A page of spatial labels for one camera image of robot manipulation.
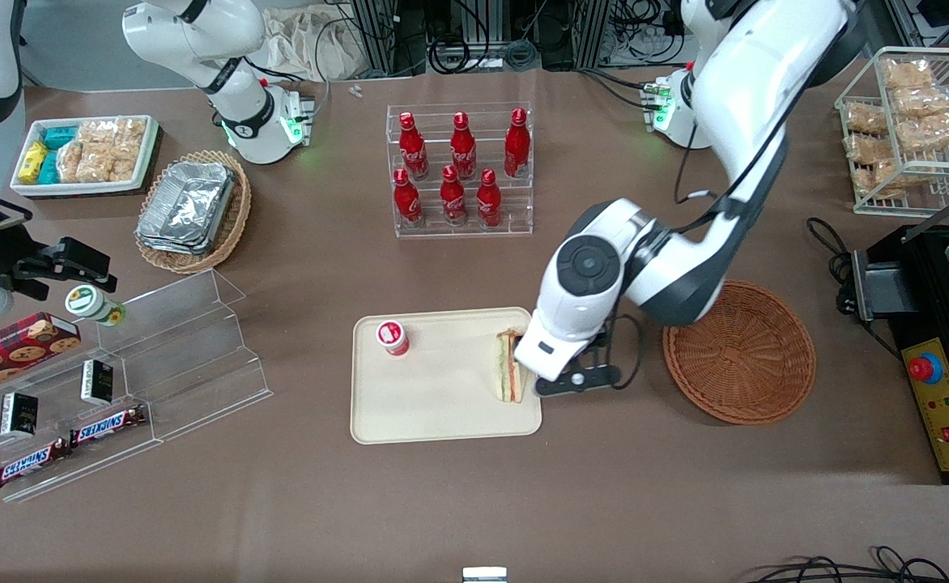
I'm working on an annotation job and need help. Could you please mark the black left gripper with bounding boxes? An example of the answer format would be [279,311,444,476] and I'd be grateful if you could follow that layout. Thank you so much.
[521,324,616,398]

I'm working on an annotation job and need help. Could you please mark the triangular sandwich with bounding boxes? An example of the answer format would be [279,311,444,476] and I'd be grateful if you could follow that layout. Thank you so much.
[495,327,530,404]

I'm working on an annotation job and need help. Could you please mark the white snack tray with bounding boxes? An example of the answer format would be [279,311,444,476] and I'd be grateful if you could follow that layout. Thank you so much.
[11,115,160,198]

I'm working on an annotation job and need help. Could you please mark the beige plastic tray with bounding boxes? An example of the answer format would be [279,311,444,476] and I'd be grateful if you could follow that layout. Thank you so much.
[351,307,543,445]

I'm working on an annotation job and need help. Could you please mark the light wicker basket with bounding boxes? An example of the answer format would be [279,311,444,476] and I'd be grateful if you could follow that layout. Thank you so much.
[134,150,253,274]

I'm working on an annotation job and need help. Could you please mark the brown wicker basket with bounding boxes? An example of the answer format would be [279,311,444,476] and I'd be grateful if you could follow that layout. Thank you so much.
[662,279,817,426]

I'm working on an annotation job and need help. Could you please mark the green lid cup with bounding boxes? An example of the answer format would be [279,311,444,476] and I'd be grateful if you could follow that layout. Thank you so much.
[66,285,127,327]

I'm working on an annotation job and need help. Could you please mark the red tartan cookie box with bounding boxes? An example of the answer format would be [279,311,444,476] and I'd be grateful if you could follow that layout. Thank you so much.
[0,313,83,402]

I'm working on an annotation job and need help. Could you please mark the yellow snack pack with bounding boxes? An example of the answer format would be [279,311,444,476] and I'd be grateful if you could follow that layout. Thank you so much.
[19,142,49,184]

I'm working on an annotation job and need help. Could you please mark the small black box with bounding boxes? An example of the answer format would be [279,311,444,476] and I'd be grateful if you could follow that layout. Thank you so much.
[80,360,115,406]
[0,392,39,439]

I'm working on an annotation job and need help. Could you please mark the red lid cup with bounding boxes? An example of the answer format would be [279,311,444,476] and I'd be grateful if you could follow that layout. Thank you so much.
[376,321,411,357]

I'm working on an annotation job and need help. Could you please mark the stack of foil trays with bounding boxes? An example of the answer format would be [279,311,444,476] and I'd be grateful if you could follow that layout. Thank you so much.
[136,160,237,256]

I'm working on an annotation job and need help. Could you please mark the snickers bar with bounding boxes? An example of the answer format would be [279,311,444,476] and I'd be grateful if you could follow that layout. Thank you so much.
[0,437,73,490]
[70,403,149,448]

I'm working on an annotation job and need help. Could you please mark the clear acrylic stepped shelf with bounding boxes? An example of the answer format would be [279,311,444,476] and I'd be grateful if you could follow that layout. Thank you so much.
[0,270,274,504]

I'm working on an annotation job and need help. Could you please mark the clear acrylic bottle rack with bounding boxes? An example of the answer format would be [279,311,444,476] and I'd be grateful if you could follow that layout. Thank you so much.
[386,103,534,238]

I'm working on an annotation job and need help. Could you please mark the red cola bottle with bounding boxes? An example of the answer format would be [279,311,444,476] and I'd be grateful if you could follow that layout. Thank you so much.
[394,168,424,228]
[450,112,478,181]
[440,164,470,227]
[398,112,429,181]
[476,168,504,228]
[504,108,532,179]

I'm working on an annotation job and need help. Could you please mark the white cloth bag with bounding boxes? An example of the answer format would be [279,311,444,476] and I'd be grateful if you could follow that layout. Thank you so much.
[262,6,366,82]

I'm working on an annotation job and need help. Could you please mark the fried snack pack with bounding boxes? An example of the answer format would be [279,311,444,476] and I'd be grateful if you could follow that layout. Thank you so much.
[896,113,949,155]
[892,85,949,119]
[853,160,902,198]
[845,134,898,164]
[843,103,888,135]
[882,58,934,90]

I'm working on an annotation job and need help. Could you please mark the black appliance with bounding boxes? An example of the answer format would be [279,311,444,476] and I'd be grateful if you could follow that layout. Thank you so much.
[851,223,949,487]

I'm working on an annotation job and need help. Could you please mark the yellow emergency stop box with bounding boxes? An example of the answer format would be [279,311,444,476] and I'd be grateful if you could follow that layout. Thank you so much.
[902,338,949,472]

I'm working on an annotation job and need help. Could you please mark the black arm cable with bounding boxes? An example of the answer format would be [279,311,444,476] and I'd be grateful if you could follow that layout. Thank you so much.
[673,49,817,237]

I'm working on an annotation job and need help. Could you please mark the black power cable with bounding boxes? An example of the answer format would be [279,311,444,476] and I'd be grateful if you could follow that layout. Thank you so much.
[806,217,904,361]

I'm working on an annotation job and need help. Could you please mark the coiled black cables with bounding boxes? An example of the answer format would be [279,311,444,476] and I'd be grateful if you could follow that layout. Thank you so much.
[428,28,542,75]

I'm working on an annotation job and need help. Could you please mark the aluminium frame post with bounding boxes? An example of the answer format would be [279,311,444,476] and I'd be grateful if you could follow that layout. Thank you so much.
[574,0,615,70]
[349,0,428,78]

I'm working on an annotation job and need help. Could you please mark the black cable bundle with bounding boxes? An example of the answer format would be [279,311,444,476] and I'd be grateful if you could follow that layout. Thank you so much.
[754,547,949,583]

